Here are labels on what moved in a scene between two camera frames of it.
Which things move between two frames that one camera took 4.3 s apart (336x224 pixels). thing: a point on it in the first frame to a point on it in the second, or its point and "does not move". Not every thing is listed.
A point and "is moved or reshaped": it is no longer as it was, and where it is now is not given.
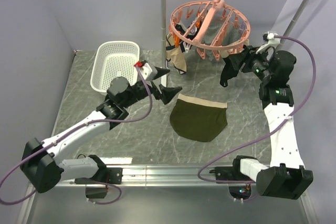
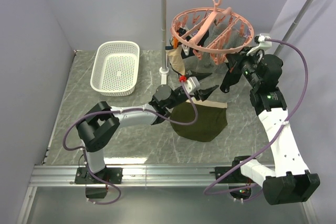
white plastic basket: (113, 59) does not move
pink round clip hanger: (210, 25) is moved or reshaped
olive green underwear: (198, 120) does not move
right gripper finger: (237, 60) to (234, 73)
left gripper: (166, 94) to (205, 93)
